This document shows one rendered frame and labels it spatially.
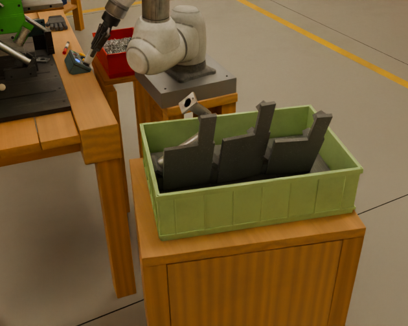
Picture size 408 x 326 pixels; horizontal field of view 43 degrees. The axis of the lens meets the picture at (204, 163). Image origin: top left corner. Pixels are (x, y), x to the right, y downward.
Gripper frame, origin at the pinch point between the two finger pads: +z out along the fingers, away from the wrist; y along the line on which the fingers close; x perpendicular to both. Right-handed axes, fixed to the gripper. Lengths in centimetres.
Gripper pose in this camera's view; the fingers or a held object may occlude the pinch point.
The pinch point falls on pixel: (90, 55)
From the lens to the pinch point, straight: 235.6
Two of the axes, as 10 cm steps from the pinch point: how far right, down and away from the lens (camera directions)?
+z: -5.3, 8.0, 3.0
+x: -7.7, -3.1, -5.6
